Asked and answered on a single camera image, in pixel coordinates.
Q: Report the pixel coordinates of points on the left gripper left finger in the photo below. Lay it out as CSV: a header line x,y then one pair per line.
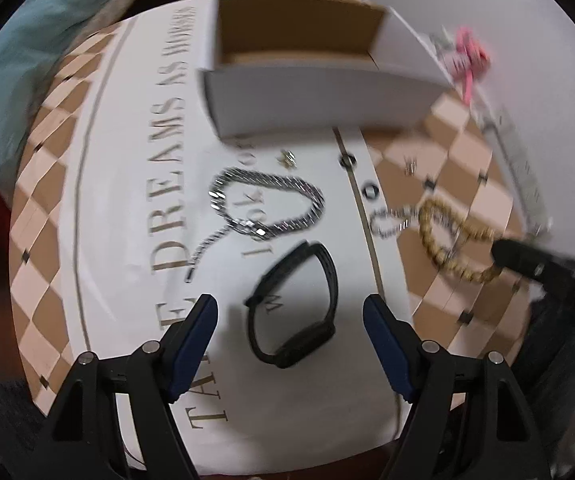
x,y
81,438

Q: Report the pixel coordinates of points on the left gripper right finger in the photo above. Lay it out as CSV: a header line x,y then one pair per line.
x,y
468,417

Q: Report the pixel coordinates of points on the black smart wristband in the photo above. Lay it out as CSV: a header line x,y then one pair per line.
x,y
290,314

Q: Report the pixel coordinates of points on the small gold stud earring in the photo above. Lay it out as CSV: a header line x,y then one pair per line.
x,y
287,159

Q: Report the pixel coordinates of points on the small silver ear clip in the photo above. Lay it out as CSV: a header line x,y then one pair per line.
x,y
410,166

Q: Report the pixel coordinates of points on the checkered printed tablecloth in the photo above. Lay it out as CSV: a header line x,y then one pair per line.
x,y
128,207

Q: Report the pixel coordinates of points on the pink panther plush toy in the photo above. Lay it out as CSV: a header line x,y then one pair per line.
x,y
466,61

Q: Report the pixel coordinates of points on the teal blue duvet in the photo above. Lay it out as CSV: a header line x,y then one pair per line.
x,y
31,43

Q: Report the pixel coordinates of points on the white cardboard box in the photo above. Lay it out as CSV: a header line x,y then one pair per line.
x,y
283,65

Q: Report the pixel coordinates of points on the wall socket strip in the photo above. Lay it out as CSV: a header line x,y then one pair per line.
x,y
498,126

